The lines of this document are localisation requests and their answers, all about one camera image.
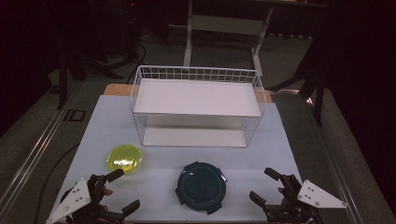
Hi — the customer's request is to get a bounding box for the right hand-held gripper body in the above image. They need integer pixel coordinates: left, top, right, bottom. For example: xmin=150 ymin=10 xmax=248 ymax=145
xmin=262 ymin=175 xmax=347 ymax=224

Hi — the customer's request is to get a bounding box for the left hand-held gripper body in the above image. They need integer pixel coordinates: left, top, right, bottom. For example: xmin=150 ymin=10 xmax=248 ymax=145
xmin=46 ymin=174 xmax=126 ymax=224

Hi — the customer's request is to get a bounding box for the yellow-green plastic bowl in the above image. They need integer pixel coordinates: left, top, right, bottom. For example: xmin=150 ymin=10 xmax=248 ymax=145
xmin=106 ymin=144 xmax=144 ymax=175

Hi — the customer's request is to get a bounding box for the round container with dark lid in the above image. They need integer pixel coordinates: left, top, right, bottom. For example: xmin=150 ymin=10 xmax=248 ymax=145
xmin=175 ymin=161 xmax=228 ymax=216

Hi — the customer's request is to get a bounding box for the white wire shelf rack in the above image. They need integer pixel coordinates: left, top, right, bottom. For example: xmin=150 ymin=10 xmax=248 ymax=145
xmin=130 ymin=64 xmax=267 ymax=148

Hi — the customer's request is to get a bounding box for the person's left hand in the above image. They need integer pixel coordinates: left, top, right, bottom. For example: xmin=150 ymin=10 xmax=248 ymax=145
xmin=98 ymin=186 xmax=115 ymax=213

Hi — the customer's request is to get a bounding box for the pale blue table mat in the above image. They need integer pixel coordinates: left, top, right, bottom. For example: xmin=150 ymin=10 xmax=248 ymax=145
xmin=48 ymin=94 xmax=316 ymax=223

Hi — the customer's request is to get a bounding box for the black stand with slanted legs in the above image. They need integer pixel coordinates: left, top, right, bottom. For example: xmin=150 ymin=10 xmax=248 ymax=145
xmin=267 ymin=40 xmax=328 ymax=127

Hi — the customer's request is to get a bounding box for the black tripod stand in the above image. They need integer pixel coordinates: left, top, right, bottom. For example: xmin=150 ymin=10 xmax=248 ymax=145
xmin=55 ymin=46 xmax=125 ymax=110

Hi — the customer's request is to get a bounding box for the silver metal rail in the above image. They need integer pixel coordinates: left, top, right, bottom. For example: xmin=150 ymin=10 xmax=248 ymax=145
xmin=306 ymin=96 xmax=364 ymax=224
xmin=0 ymin=83 xmax=82 ymax=216

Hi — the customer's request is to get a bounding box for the black floor cable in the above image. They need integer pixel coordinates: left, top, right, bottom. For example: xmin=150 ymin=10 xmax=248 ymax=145
xmin=33 ymin=142 xmax=81 ymax=224

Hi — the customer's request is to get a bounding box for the black square floor bracket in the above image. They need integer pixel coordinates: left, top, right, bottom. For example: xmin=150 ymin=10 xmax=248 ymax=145
xmin=64 ymin=108 xmax=87 ymax=123

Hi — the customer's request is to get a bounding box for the bundle of black cables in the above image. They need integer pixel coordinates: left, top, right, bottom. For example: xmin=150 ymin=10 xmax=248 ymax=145
xmin=124 ymin=31 xmax=148 ymax=85

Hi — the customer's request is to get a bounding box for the white metal desk frame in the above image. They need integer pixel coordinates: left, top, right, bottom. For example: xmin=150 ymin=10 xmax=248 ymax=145
xmin=182 ymin=0 xmax=331 ymax=77

